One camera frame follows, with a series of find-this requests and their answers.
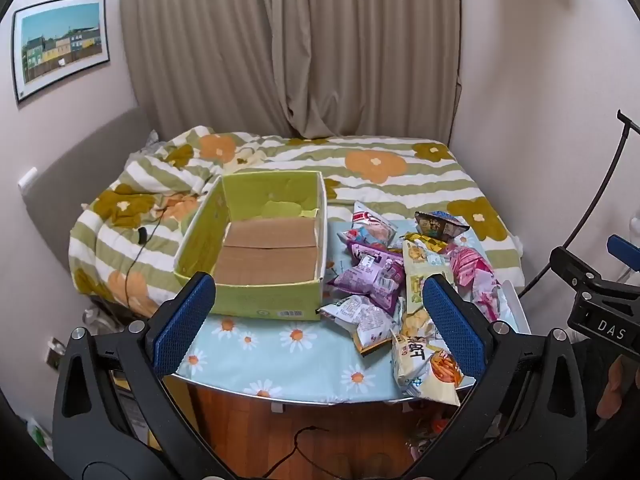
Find thin black cable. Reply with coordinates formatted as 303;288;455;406
82;175;213;318

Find white silver snack packet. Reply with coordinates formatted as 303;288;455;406
318;295;401;358

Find floral striped blanket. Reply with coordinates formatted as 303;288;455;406
68;125;526;318

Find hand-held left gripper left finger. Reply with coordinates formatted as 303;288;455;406
52;271;236;480

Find person's right hand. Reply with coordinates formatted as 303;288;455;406
597;354;640;422

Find purple snack packet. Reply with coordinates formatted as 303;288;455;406
327;241;407;311

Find beige curtain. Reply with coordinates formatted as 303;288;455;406
119;0;463;146

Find black curved cable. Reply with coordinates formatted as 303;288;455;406
517;109;640;298

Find red and white snack packet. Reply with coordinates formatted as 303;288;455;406
336;201;399;247

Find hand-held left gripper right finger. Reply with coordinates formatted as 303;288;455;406
402;274;589;480

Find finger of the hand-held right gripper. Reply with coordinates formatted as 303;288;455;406
607;234;640;274

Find daisy print tablecloth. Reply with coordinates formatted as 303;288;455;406
172;217;532;405

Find dark snack packet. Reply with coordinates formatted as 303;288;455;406
414;210;471;242

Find framed wall picture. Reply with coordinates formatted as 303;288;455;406
11;0;111;106

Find crumpled white plastic bag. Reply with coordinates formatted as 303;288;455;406
81;305;126;336

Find green cardboard box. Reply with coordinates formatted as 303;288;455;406
172;170;328;322

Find gold candy wrapper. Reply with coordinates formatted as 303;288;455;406
404;231;450;255

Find yellow chips packet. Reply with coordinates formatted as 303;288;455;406
391;305;462;407

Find black floor cable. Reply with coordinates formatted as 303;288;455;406
260;426;331;480

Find yellow green snack packet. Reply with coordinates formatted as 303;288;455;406
401;238;455;316

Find pink striped snack packet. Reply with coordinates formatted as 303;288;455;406
446;242;501;322

